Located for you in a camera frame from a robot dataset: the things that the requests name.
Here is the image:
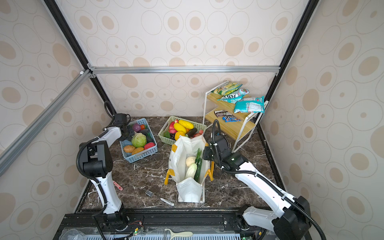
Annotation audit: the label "green cucumber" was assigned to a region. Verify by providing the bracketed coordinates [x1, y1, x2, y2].
[194, 158, 203, 182]

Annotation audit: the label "white grocery bag yellow handles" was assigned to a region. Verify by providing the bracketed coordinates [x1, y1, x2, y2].
[165, 136, 215, 204]

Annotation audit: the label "white radish with leaves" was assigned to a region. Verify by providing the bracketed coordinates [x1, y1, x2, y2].
[185, 149, 202, 179]

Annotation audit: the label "blue plastic vegetable basket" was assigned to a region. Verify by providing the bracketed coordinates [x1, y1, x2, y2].
[120, 118, 158, 163]

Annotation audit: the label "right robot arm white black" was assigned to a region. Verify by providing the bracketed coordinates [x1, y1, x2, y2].
[203, 120, 327, 240]

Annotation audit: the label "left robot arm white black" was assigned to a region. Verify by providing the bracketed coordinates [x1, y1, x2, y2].
[76, 110, 131, 231]

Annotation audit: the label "teal m&m snack bag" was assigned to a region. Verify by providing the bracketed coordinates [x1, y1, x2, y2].
[219, 89, 250, 104]

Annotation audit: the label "teal snack bag front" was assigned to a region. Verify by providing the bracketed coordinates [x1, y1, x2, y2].
[234, 97, 265, 113]

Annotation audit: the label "green yellow snack bag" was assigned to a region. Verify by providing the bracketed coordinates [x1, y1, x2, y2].
[213, 82, 243, 96]

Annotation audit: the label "purple red cabbage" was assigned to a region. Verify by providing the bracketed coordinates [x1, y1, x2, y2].
[132, 123, 142, 133]

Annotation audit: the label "green cabbage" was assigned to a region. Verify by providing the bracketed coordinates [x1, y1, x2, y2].
[131, 133, 147, 148]

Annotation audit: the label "brown potato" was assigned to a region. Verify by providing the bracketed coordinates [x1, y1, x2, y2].
[123, 145, 136, 153]

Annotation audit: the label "green plastic fruit basket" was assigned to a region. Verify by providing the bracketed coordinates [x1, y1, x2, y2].
[158, 116, 207, 145]

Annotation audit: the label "dark eggplant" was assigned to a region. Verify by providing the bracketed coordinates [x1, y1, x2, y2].
[186, 128, 198, 138]

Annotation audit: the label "dark chocolate bar packet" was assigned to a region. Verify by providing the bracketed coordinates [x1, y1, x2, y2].
[214, 110, 232, 117]

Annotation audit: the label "red chili pepper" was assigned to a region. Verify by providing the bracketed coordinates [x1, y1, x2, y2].
[144, 142, 156, 150]

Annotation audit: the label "yellow mango back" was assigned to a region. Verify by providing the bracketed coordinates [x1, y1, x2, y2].
[178, 120, 194, 130]

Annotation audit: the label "yellow mango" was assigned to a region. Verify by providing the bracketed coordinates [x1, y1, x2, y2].
[174, 123, 187, 134]
[178, 120, 194, 130]

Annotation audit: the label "wrinkled yellow orange fruit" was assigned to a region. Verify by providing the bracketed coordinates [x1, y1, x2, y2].
[175, 131, 186, 141]

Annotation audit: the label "yellow mango front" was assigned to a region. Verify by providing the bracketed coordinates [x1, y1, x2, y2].
[174, 123, 187, 134]

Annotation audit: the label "pink dragon fruit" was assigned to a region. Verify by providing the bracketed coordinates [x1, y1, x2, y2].
[169, 122, 177, 134]

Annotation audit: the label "white plastic knife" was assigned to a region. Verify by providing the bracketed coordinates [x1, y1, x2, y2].
[160, 198, 175, 207]

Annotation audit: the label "metal fork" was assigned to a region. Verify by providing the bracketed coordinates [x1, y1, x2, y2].
[145, 190, 154, 197]

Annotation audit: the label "cream plastic spatula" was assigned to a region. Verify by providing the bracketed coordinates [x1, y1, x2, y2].
[164, 229, 194, 240]

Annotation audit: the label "silver aluminium side bar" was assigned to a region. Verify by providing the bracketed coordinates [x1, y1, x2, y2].
[1, 70, 91, 175]

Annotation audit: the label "wooden shelf white frame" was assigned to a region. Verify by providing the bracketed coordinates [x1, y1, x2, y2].
[202, 81, 262, 153]

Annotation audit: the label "silver aluminium frame bar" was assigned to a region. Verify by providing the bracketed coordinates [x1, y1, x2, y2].
[91, 66, 280, 74]

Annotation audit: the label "pink handled tool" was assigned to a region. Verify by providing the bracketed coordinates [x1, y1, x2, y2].
[113, 181, 123, 191]

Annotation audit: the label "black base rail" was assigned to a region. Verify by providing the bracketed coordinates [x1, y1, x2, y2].
[54, 205, 262, 240]

